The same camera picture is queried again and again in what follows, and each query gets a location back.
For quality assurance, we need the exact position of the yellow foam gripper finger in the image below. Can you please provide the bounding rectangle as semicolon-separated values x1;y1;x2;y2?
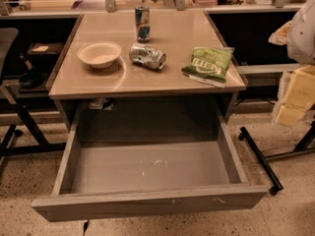
273;65;315;127

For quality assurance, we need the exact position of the white paper bowl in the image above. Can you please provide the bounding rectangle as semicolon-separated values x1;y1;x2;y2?
77;41;121;69

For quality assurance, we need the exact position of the black object on shelf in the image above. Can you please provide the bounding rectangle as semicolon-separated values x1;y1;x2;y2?
19;53;43;89

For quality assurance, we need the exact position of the green chip bag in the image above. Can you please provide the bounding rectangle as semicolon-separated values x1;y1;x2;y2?
181;47;234;88

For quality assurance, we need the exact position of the crushed silver can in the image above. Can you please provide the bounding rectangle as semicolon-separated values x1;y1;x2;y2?
129;43;166;70

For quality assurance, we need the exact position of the upright blue silver can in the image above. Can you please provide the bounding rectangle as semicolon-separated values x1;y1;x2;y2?
135;5;151;43

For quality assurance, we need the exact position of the grey top drawer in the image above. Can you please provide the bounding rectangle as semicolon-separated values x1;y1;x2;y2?
31;95;267;221

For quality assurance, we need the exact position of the black chair base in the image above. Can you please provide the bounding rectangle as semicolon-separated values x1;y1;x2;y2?
0;27;67;169

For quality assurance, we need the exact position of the black rolling stand leg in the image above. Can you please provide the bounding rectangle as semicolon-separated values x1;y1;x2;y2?
238;127;284;196

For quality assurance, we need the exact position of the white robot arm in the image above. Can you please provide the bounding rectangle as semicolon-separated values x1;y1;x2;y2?
268;0;315;127

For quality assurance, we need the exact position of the grey drawer cabinet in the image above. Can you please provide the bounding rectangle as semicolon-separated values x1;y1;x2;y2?
49;9;246;126

